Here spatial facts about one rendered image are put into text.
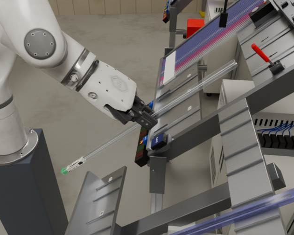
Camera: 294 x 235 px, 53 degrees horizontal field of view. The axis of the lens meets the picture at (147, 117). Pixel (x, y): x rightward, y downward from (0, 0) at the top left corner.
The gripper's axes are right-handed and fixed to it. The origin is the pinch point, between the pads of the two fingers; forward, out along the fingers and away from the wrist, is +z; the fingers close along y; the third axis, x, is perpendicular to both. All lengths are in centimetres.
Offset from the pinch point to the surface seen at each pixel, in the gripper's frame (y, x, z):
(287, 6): 39, -32, 20
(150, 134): 26.1, 21.9, 15.8
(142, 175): 72, 85, 55
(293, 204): 17, 6, 67
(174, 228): -13.5, 10.4, 17.9
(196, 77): 47, 4, 21
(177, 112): 32.4, 12.7, 19.2
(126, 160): 84, 92, 46
